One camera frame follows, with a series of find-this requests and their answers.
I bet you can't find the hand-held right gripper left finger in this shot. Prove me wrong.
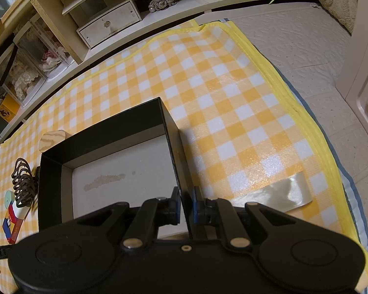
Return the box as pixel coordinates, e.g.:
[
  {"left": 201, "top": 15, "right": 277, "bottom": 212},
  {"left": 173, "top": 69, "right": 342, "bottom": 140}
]
[{"left": 76, "top": 186, "right": 182, "bottom": 250}]

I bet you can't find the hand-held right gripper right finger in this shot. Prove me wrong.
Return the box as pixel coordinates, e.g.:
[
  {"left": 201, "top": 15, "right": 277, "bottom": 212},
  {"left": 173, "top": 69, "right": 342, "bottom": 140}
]
[{"left": 193, "top": 185, "right": 297, "bottom": 249}]

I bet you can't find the colourful card box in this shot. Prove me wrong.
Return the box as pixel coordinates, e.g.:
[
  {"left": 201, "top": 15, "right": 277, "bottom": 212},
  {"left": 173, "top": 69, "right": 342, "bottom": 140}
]
[{"left": 1, "top": 205, "right": 30, "bottom": 243}]

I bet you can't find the green round tape measure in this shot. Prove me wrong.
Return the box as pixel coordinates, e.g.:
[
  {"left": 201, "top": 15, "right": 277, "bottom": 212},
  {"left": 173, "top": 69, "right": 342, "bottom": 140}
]
[{"left": 3, "top": 190, "right": 18, "bottom": 210}]

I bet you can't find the black cardboard box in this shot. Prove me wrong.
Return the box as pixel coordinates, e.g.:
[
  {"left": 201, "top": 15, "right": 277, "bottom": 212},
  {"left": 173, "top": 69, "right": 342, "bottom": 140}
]
[{"left": 37, "top": 97, "right": 194, "bottom": 241}]

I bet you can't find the brown hair claw clip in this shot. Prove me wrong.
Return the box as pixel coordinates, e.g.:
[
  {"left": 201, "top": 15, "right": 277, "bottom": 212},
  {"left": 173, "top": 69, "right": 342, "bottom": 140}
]
[{"left": 10, "top": 157, "right": 41, "bottom": 212}]

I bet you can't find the clear tape strip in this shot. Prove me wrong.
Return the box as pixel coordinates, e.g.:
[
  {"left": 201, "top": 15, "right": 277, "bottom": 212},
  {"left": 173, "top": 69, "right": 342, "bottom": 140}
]
[{"left": 231, "top": 168, "right": 314, "bottom": 214}]

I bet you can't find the yellow checkered mat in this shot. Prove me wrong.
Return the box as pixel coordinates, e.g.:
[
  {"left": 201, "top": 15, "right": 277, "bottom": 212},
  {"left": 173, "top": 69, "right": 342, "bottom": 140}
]
[{"left": 0, "top": 18, "right": 368, "bottom": 294}]

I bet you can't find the round wooden disc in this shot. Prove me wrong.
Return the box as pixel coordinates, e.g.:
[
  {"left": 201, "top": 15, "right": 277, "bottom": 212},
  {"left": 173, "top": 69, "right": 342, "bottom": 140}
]
[{"left": 38, "top": 130, "right": 69, "bottom": 153}]

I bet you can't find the yellow box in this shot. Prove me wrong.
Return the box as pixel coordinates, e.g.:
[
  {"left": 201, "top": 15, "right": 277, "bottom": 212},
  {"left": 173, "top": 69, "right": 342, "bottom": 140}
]
[{"left": 0, "top": 93, "right": 21, "bottom": 123}]

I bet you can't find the clear storage box with doll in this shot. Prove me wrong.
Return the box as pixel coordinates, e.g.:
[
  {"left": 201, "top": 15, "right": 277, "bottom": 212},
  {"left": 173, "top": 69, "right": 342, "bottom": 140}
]
[
  {"left": 14, "top": 21, "right": 77, "bottom": 82},
  {"left": 0, "top": 49, "right": 47, "bottom": 108}
]

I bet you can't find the white drawer unit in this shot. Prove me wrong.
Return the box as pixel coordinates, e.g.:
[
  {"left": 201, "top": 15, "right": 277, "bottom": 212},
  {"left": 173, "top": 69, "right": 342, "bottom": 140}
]
[{"left": 61, "top": 0, "right": 142, "bottom": 49}]

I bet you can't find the white cabinet door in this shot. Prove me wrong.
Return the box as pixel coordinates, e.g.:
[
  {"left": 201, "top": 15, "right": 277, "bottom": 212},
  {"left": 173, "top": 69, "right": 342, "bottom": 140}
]
[{"left": 334, "top": 0, "right": 368, "bottom": 172}]

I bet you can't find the cream wooden shelf unit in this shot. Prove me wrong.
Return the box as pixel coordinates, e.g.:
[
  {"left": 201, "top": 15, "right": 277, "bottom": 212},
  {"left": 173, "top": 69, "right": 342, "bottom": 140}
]
[{"left": 0, "top": 0, "right": 316, "bottom": 166}]

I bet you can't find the black strap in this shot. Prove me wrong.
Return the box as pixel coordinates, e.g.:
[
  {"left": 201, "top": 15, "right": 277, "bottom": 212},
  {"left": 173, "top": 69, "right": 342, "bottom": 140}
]
[{"left": 0, "top": 43, "right": 16, "bottom": 87}]

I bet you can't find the beige rope bundle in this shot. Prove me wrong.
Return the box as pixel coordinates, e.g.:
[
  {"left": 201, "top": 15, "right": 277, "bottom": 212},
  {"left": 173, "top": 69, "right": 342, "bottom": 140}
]
[{"left": 149, "top": 0, "right": 191, "bottom": 13}]

